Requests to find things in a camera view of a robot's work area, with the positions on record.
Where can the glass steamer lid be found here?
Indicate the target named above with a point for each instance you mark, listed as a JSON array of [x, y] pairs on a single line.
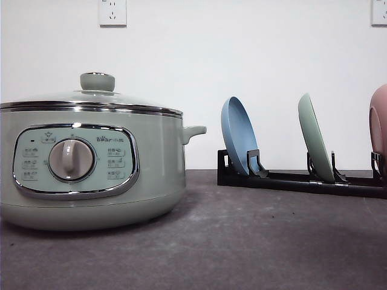
[[96, 90]]

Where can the green plate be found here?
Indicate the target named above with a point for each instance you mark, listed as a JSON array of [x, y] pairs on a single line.
[[314, 138]]

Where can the blue plate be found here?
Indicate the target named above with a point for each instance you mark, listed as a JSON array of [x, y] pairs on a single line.
[[239, 131]]

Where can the green electric steamer pot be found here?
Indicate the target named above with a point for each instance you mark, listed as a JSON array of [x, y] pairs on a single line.
[[102, 160]]

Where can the pink plate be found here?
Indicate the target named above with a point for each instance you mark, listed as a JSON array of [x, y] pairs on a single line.
[[378, 125]]

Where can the black dish rack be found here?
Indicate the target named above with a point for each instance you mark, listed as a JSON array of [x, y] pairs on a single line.
[[257, 174]]

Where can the left white wall socket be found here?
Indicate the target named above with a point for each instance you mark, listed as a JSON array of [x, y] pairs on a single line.
[[113, 14]]

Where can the white wall socket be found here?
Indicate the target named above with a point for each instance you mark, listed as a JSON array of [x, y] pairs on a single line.
[[113, 14], [378, 13]]

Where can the right white wall socket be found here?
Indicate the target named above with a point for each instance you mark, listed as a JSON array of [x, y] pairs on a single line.
[[378, 13]]

